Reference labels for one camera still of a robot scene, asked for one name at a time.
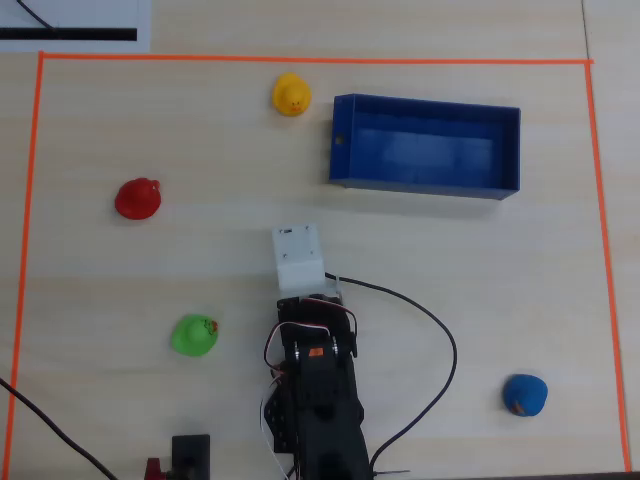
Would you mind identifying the blue rubber duck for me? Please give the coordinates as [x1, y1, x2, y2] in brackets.
[502, 373, 549, 418]

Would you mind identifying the orange tape strip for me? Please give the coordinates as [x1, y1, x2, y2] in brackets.
[584, 62, 634, 474]
[2, 52, 46, 480]
[38, 51, 595, 66]

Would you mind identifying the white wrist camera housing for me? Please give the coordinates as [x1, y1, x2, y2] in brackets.
[271, 223, 346, 306]

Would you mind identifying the thick black cable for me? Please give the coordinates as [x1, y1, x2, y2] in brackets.
[0, 377, 119, 480]

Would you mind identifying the blue plastic bin box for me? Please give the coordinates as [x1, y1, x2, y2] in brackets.
[328, 93, 522, 201]

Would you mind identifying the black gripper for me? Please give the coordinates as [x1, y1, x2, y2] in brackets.
[276, 294, 360, 360]

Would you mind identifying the green rubber duck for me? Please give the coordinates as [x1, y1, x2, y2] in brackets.
[170, 314, 220, 358]

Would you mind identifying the white paper with black bar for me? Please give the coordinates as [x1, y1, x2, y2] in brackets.
[0, 0, 151, 53]

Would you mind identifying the black clamp post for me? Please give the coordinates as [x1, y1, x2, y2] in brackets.
[171, 433, 212, 480]

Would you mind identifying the yellow rubber duck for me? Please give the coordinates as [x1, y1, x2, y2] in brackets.
[272, 72, 313, 118]

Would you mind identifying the black camera cable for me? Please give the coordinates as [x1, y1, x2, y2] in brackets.
[323, 272, 458, 469]

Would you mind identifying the thin black cable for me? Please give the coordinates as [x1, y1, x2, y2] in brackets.
[16, 0, 59, 32]

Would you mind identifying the red rubber duck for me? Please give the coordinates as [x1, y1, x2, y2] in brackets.
[114, 177, 162, 221]

